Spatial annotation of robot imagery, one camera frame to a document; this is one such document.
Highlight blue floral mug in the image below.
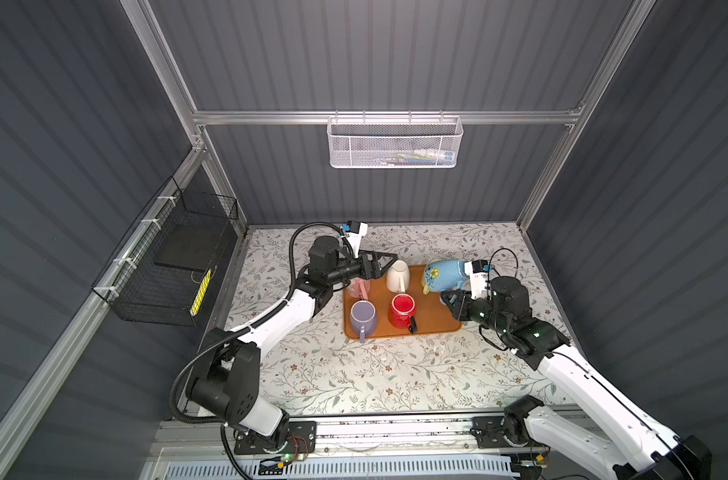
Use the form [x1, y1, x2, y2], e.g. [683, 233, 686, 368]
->
[422, 259, 469, 295]

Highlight purple lavender mug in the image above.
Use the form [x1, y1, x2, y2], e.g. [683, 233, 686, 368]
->
[348, 300, 378, 343]

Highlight red mug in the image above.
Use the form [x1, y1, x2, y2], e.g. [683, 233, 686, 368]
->
[389, 293, 418, 334]

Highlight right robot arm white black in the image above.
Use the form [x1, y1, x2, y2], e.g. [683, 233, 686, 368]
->
[440, 276, 713, 479]

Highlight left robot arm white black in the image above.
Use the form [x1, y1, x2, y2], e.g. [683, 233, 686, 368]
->
[169, 235, 398, 449]

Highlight white cream mug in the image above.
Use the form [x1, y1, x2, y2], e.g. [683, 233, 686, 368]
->
[386, 260, 411, 294]

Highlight pink patterned mug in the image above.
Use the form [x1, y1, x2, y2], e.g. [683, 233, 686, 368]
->
[346, 278, 371, 300]

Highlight orange plastic tray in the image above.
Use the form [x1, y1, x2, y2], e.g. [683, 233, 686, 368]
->
[343, 260, 461, 342]

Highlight markers in white basket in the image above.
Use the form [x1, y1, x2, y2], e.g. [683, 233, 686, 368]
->
[379, 149, 456, 168]

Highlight black foam pad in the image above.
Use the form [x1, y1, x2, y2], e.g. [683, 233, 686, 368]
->
[154, 225, 227, 273]

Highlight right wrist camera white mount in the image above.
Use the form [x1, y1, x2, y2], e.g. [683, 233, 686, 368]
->
[464, 260, 491, 299]

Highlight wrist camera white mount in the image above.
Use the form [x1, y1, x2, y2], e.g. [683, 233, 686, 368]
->
[464, 260, 491, 299]
[341, 221, 368, 257]

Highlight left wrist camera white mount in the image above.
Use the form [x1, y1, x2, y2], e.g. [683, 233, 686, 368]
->
[341, 221, 368, 257]

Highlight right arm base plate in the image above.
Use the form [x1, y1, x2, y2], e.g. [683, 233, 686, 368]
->
[470, 414, 550, 451]

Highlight white wire mesh basket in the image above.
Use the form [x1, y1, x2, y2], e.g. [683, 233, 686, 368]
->
[326, 115, 464, 169]

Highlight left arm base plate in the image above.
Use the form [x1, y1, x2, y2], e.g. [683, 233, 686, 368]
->
[233, 420, 318, 455]

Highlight black wire basket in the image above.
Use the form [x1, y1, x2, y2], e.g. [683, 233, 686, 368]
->
[92, 180, 239, 327]

